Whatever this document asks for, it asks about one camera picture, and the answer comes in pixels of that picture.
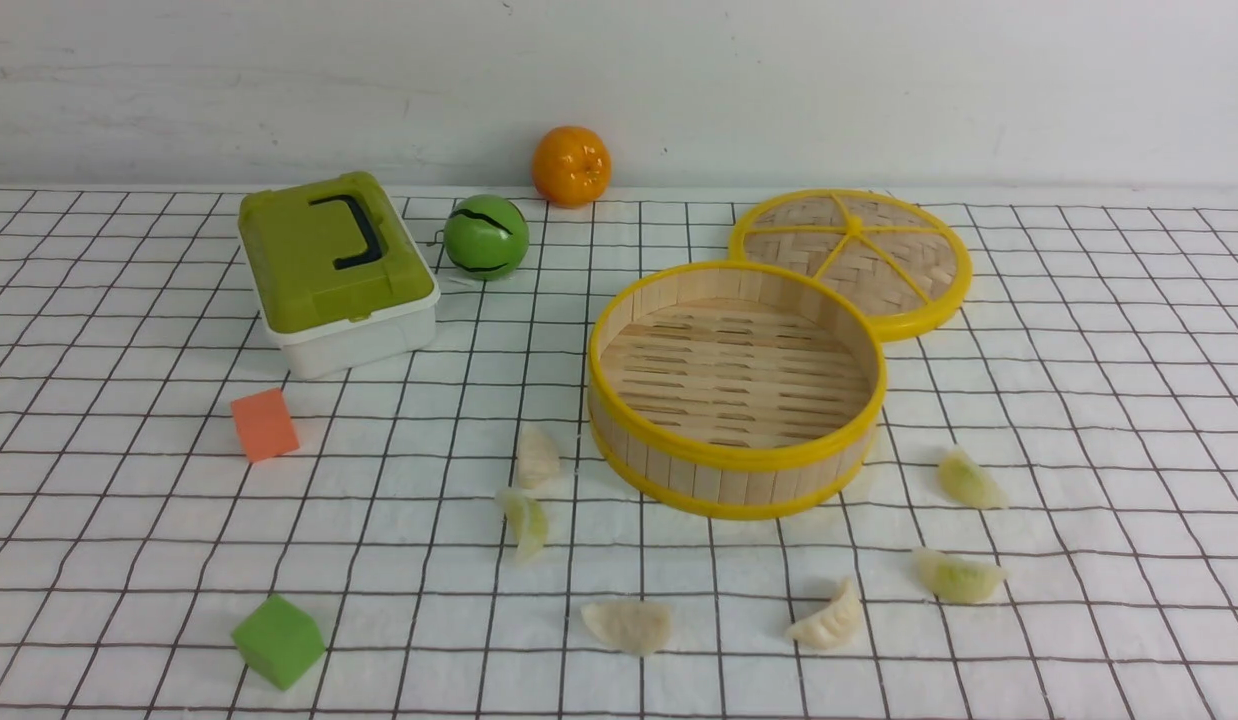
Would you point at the bamboo steamer lid yellow rim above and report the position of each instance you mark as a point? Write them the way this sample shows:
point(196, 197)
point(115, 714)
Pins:
point(901, 266)

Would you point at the white checkered tablecloth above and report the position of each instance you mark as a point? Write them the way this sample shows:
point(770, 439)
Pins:
point(1093, 371)

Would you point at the orange toy tangerine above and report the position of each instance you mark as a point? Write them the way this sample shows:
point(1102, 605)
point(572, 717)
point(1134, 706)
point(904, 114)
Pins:
point(571, 166)

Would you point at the green lidded white box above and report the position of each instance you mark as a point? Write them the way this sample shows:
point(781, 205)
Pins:
point(339, 280)

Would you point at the green foam cube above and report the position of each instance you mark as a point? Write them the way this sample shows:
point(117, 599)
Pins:
point(279, 641)

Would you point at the white dumpling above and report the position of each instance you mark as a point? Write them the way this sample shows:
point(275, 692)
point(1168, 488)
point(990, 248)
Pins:
point(537, 459)
point(638, 628)
point(835, 625)

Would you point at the green-tinted dumpling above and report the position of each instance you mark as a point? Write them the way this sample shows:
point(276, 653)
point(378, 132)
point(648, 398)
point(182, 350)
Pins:
point(526, 520)
point(969, 483)
point(956, 580)

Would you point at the green toy watermelon ball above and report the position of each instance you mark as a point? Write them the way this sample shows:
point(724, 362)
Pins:
point(486, 236)

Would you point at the orange foam cube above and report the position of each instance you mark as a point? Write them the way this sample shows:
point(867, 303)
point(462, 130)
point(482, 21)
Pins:
point(264, 425)

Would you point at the bamboo steamer tray yellow rim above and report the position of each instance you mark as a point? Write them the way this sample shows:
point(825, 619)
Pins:
point(734, 390)

